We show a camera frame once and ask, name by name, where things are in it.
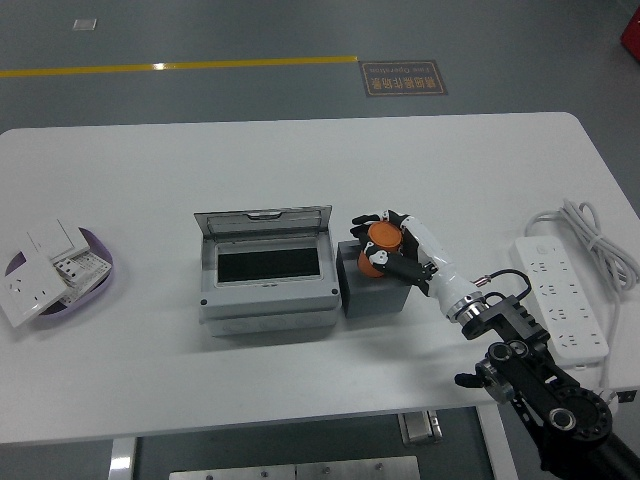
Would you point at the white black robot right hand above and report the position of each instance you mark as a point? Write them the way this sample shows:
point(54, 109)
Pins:
point(440, 270)

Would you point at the orange cylinder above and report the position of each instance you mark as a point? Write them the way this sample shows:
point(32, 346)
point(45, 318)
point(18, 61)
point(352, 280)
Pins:
point(385, 235)

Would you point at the transparent hinged box lid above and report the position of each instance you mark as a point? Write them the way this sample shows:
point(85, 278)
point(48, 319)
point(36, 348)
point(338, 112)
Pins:
point(265, 222)

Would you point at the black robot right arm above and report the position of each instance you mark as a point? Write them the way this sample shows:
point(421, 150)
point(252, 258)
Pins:
point(540, 380)

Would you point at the grey cube with round hole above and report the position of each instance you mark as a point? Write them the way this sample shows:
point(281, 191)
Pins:
point(375, 300)

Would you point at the white table leg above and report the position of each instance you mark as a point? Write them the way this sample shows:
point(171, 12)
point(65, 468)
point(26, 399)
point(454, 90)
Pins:
point(495, 445)
point(121, 460)

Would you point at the red object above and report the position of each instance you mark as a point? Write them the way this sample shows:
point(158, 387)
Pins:
point(632, 32)

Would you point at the purple plastic tray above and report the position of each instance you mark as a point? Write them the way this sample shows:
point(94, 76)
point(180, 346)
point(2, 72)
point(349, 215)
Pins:
point(95, 295)

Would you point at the white perforated socket module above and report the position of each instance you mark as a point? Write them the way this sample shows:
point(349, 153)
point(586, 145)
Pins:
point(82, 265)

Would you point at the small metal floor plate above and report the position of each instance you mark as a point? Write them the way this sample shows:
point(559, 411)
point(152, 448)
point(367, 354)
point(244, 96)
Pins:
point(84, 24)

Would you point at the metal table bracket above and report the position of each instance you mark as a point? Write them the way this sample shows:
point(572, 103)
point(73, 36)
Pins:
point(420, 427)

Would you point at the grey electrical enclosure box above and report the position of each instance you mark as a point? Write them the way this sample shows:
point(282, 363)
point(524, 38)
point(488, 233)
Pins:
point(270, 310)

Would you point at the metal base plate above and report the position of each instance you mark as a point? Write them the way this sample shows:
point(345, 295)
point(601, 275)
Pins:
point(325, 470)

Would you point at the white wall switch panel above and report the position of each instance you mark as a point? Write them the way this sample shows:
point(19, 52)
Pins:
point(50, 240)

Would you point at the white wall socket panel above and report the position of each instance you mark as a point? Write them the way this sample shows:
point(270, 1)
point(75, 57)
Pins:
point(25, 295)

